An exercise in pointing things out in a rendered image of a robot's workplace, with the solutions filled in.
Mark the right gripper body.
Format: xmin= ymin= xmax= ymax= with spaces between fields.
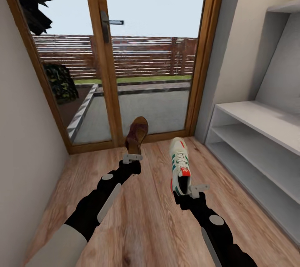
xmin=179 ymin=191 xmax=208 ymax=215

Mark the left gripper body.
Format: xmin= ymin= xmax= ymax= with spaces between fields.
xmin=119 ymin=160 xmax=141 ymax=178

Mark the sandal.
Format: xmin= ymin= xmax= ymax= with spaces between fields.
xmin=125 ymin=116 xmax=148 ymax=155

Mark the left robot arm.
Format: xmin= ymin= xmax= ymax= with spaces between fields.
xmin=24 ymin=153 xmax=143 ymax=267

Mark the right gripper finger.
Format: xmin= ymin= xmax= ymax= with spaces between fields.
xmin=173 ymin=191 xmax=180 ymax=205

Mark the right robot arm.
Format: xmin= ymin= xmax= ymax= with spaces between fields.
xmin=173 ymin=182 xmax=258 ymax=267

